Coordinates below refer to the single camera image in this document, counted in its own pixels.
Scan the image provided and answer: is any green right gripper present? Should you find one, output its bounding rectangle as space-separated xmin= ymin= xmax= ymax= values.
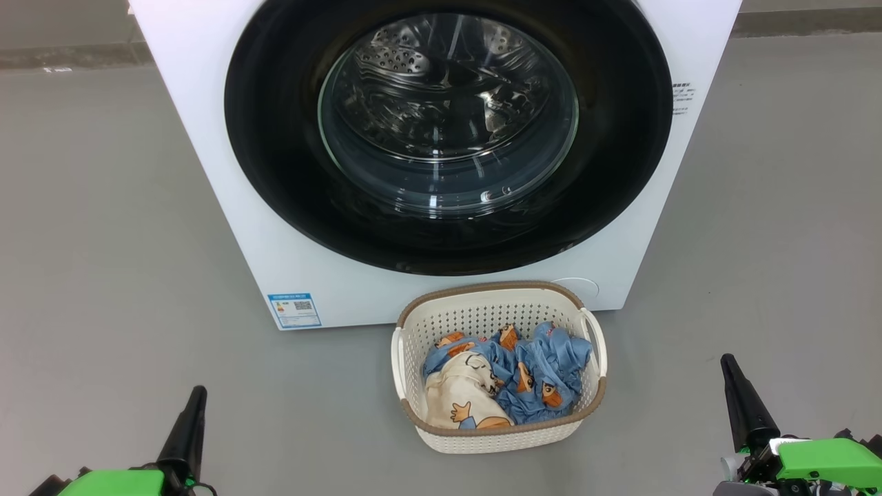
xmin=720 ymin=353 xmax=882 ymax=496

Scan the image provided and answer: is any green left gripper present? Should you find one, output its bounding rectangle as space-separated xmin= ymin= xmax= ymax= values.
xmin=59 ymin=385 xmax=216 ymax=496

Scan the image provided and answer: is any blue garment with orange print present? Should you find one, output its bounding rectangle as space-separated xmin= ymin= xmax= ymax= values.
xmin=422 ymin=322 xmax=593 ymax=426

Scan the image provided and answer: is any cream garment with cartoon print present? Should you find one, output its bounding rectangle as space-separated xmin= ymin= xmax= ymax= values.
xmin=424 ymin=351 xmax=516 ymax=431

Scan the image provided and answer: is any round glass washer door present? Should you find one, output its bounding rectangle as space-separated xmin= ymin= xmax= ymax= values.
xmin=224 ymin=0 xmax=674 ymax=276

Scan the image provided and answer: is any white front-load washing machine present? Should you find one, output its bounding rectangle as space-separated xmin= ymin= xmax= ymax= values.
xmin=129 ymin=0 xmax=743 ymax=331

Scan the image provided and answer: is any blue energy label sticker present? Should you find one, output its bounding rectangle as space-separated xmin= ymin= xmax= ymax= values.
xmin=267 ymin=293 xmax=322 ymax=330

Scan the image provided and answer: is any round white filter cover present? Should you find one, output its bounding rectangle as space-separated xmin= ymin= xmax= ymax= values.
xmin=551 ymin=277 xmax=600 ymax=307

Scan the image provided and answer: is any cream perforated laundry basket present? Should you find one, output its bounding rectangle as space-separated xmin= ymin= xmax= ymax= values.
xmin=391 ymin=280 xmax=608 ymax=454

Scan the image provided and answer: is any small printed text sticker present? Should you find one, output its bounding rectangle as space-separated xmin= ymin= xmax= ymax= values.
xmin=670 ymin=81 xmax=697 ymax=116

